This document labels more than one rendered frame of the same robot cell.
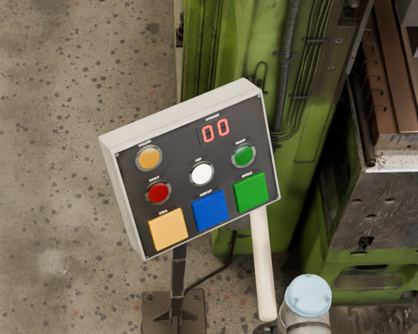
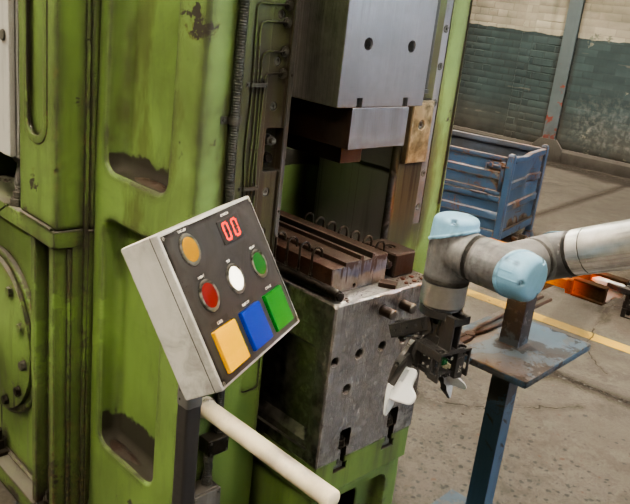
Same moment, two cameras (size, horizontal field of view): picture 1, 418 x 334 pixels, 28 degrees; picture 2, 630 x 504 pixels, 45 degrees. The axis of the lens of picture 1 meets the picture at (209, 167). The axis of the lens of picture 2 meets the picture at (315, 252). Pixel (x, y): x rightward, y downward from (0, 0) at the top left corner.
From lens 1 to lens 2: 1.24 m
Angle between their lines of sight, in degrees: 49
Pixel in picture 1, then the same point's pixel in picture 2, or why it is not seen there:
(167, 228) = (231, 342)
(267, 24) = (210, 171)
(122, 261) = not seen: outside the picture
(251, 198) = (281, 313)
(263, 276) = (298, 467)
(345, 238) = (328, 438)
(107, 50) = not seen: outside the picture
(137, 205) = (196, 309)
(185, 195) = (231, 304)
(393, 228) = (363, 405)
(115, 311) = not seen: outside the picture
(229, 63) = (110, 364)
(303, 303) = (462, 220)
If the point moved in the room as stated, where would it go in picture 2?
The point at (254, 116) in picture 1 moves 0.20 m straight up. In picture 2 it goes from (252, 221) to (261, 120)
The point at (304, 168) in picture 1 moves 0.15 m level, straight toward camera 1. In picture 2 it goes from (250, 400) to (269, 432)
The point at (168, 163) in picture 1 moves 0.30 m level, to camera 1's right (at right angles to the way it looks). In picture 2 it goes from (206, 259) to (343, 244)
